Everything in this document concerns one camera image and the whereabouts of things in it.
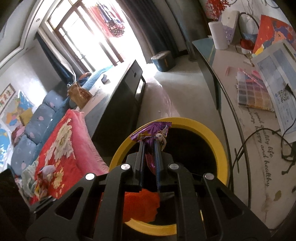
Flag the dark blue curtain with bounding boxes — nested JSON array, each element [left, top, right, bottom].
[[35, 32, 77, 84]]

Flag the brown paper bag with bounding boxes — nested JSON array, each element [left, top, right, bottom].
[[68, 82, 93, 108]]

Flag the desk with glass top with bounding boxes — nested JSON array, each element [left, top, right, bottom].
[[192, 37, 296, 230]]

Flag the orange plastic bag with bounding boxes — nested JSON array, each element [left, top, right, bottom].
[[122, 188, 160, 224]]

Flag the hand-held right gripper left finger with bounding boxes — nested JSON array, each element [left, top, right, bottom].
[[25, 139, 146, 241]]

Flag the red painted picture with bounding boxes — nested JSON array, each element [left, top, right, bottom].
[[252, 14, 296, 56]]

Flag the brown window frame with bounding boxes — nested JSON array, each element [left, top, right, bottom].
[[38, 0, 125, 72]]

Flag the colourful country map poster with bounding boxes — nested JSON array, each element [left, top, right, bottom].
[[5, 89, 35, 126]]

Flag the yellow trash bin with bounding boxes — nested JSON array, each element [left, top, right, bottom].
[[108, 117, 229, 235]]

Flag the maroon pink clothes pile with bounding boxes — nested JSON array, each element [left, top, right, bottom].
[[10, 125, 26, 146]]

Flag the framed poster with red figures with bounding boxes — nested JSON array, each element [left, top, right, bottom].
[[0, 83, 15, 116]]

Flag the grey-green cloth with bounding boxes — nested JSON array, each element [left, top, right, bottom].
[[16, 162, 38, 202]]

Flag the white purple box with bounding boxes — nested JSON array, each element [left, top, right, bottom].
[[221, 10, 240, 44]]

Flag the colour swatch palette box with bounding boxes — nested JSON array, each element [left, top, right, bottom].
[[236, 70, 275, 113]]

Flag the black cable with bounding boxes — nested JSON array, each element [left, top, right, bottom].
[[233, 128, 296, 209]]

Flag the white ribbed paper roll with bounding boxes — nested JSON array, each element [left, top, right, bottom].
[[208, 21, 229, 50]]

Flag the white printed paper sheet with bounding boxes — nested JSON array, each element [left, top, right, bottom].
[[251, 39, 296, 137]]

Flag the white blue round pouch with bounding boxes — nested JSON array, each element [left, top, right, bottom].
[[238, 13, 259, 43]]

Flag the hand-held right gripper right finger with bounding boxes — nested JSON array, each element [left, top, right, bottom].
[[154, 138, 271, 241]]

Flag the dark grey curtain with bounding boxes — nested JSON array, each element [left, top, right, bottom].
[[120, 0, 178, 63]]

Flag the red floral blanket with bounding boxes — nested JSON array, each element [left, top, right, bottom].
[[29, 109, 109, 207]]

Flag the red floral wall sticker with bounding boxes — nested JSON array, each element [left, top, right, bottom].
[[199, 0, 232, 20]]

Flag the blue storage stool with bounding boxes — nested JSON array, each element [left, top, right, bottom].
[[151, 50, 178, 72]]

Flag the dark low wooden table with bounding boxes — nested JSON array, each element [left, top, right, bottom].
[[80, 59, 147, 145]]

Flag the yellow pillow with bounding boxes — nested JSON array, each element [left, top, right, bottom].
[[19, 109, 33, 124]]

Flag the blue cushion with pink print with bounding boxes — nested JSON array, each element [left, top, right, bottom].
[[10, 134, 38, 174], [43, 90, 66, 109], [24, 103, 57, 139]]

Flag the hanging colourful clothes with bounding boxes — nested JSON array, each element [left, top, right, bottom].
[[87, 1, 126, 39]]

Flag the world map poster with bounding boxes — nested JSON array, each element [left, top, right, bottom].
[[0, 125, 12, 165]]

